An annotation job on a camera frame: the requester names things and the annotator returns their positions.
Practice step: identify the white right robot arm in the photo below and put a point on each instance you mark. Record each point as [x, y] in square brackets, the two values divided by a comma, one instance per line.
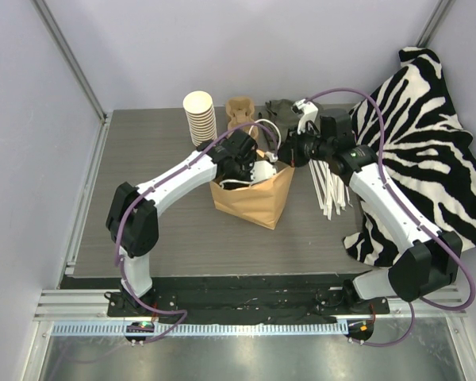
[427, 260]

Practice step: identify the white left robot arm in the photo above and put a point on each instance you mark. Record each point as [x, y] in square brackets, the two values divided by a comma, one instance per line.
[133, 218]

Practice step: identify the stack of white paper cups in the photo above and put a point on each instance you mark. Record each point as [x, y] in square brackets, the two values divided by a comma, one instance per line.
[201, 118]

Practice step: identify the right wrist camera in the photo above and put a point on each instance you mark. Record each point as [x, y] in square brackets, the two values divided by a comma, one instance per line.
[306, 112]

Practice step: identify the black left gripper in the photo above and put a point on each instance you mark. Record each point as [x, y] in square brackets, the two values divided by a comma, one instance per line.
[240, 171]

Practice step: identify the olive green cloth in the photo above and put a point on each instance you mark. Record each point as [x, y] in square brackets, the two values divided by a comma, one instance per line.
[280, 113]

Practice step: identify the zebra print blanket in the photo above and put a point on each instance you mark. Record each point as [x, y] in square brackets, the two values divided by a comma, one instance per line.
[426, 151]

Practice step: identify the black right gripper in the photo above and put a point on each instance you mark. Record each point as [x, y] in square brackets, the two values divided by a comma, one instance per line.
[287, 151]

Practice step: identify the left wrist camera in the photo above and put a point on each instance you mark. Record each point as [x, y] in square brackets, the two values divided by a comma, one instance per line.
[264, 167]

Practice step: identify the brown paper bag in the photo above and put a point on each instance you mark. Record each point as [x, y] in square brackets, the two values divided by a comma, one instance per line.
[260, 203]

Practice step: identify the white wrapped straws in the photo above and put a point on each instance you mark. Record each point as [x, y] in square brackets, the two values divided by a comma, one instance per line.
[333, 196]

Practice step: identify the white cable duct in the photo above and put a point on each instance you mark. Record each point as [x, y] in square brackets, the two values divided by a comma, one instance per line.
[145, 329]

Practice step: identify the stack of pulp cup carriers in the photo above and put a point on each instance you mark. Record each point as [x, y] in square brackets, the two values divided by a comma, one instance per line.
[239, 110]

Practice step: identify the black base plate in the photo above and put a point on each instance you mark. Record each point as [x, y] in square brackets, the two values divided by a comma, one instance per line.
[208, 300]

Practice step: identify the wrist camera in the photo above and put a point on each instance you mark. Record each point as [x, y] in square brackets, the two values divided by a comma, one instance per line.
[264, 167]
[306, 112]

